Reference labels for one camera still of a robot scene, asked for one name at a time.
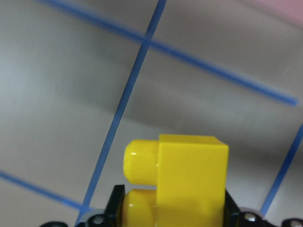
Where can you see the pink plastic box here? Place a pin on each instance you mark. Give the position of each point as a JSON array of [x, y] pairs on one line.
[[290, 11]]

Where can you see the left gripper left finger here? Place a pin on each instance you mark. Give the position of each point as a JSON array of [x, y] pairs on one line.
[[112, 215]]

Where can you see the yellow toy block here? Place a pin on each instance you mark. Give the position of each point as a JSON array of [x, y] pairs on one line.
[[189, 175]]

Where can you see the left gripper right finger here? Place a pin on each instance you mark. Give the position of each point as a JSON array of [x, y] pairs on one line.
[[234, 217]]

